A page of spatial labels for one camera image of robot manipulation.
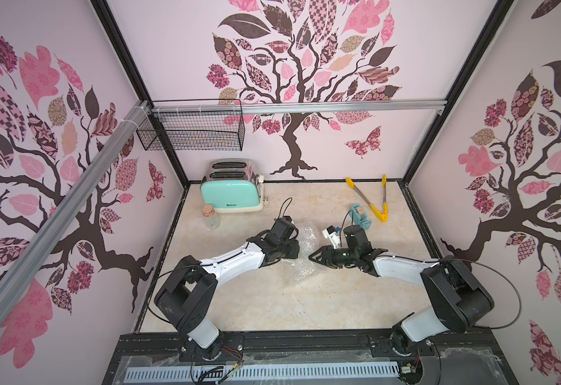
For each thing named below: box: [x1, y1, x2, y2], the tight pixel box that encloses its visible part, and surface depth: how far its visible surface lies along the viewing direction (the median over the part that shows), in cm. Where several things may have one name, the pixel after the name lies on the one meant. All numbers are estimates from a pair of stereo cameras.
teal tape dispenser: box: [348, 203, 373, 231], surface depth 102 cm
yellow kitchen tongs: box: [345, 174, 389, 223], surface depth 109 cm
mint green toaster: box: [199, 158, 264, 214], surface depth 105 cm
